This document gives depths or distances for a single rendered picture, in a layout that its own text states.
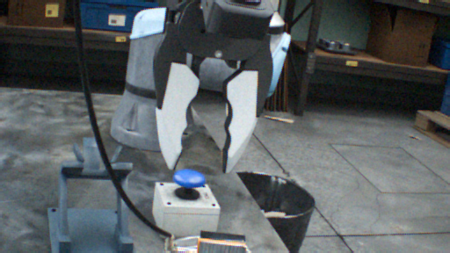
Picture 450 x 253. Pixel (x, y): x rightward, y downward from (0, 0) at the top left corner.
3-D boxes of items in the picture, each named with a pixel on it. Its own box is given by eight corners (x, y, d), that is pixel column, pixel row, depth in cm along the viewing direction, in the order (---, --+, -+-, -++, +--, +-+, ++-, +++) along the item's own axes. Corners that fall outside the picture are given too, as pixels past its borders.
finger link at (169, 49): (191, 115, 54) (221, 18, 53) (195, 119, 52) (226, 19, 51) (139, 101, 52) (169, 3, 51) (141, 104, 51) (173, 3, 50)
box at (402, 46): (434, 69, 461) (445, 16, 448) (379, 61, 446) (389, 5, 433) (407, 56, 500) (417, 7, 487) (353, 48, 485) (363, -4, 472)
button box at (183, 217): (215, 239, 78) (221, 205, 76) (160, 238, 76) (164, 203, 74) (201, 211, 85) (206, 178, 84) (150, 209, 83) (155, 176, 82)
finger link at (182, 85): (164, 156, 58) (194, 61, 57) (177, 174, 53) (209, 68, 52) (133, 148, 57) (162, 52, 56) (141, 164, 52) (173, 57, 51)
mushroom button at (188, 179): (203, 216, 78) (209, 180, 77) (172, 215, 77) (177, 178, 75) (197, 202, 82) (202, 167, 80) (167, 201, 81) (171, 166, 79)
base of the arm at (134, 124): (107, 119, 116) (112, 68, 113) (185, 125, 120) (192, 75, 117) (113, 148, 102) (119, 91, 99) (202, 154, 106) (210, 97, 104)
